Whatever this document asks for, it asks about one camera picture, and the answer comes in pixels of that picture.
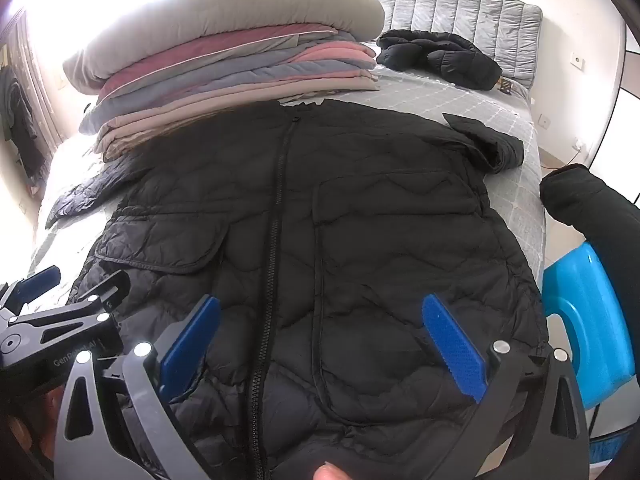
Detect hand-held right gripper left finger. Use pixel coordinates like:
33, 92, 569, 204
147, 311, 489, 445
52, 294, 223, 480

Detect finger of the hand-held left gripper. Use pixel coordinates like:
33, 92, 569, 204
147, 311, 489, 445
70, 270, 132, 323
0, 266, 62, 311

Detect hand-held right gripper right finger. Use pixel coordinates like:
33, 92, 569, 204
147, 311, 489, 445
421, 294, 591, 480

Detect black quilted jacket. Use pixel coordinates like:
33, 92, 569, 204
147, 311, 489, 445
45, 97, 551, 480

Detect hanging dark clothes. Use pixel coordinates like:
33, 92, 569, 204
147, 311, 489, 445
0, 67, 51, 181

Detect person's right hand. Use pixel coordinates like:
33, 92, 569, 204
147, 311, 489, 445
312, 462, 353, 480

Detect blue plastic stool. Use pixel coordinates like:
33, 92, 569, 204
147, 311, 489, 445
542, 242, 636, 411

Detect dark cloth on stool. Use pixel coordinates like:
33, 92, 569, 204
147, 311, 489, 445
540, 164, 640, 361

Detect beige folded blanket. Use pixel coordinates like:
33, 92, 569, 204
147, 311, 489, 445
92, 67, 382, 161

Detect blue-grey folded blanket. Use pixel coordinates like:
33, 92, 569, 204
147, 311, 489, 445
79, 40, 376, 136

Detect bed with grey checked cover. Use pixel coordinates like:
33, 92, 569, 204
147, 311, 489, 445
27, 65, 546, 311

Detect maroon folded blanket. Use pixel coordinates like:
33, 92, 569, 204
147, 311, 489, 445
97, 22, 341, 101

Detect small black puffer jacket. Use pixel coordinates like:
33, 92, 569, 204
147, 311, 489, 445
376, 30, 503, 92

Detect grey folded duvet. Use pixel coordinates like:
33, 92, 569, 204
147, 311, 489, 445
62, 0, 386, 96

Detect pink folded blanket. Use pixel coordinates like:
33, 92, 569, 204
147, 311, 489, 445
280, 40, 378, 73

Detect grey padded headboard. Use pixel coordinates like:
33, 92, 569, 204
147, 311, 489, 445
330, 0, 543, 86

